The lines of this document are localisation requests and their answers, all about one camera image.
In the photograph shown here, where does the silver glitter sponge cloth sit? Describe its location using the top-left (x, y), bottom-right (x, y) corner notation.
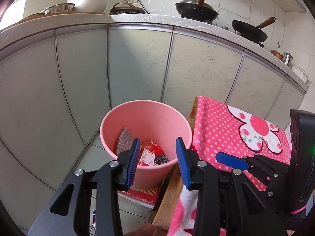
top-left (116, 127), bottom-right (134, 156)

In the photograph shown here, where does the dark steel wool scrubber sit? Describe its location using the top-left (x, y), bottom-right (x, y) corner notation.
top-left (154, 154), bottom-right (170, 165)

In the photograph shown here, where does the pink plastic trash bucket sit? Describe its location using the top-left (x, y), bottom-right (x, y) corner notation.
top-left (99, 100), bottom-right (193, 189)

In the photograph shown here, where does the kitchen counter cabinet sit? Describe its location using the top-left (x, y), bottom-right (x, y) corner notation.
top-left (1, 13), bottom-right (314, 230)

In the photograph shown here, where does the red book under bucket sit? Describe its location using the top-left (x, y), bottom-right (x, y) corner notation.
top-left (118, 185), bottom-right (161, 209)

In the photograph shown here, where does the pink polka dot cloth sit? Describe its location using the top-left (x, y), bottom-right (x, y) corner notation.
top-left (167, 95), bottom-right (291, 235)

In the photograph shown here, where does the copper bowl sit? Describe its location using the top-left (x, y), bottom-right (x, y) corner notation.
top-left (270, 50), bottom-right (284, 61)

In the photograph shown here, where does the steel cup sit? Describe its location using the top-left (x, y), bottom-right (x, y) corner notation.
top-left (283, 52), bottom-right (293, 68)

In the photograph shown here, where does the right black wok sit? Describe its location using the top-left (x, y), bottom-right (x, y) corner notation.
top-left (232, 17), bottom-right (276, 43)

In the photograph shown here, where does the black wok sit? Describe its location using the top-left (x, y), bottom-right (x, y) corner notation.
top-left (175, 0), bottom-right (219, 24)
top-left (232, 17), bottom-right (276, 43)

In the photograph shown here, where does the left black wok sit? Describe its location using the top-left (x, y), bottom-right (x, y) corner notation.
top-left (175, 0), bottom-right (219, 24)

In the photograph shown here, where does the dark induction cooker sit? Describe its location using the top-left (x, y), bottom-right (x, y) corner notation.
top-left (109, 1), bottom-right (146, 15)

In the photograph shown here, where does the steel bowl on counter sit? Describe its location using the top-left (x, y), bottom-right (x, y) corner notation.
top-left (43, 3), bottom-right (75, 14)

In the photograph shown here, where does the white rice cooker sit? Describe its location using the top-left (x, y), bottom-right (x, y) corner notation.
top-left (67, 0), bottom-right (108, 13)

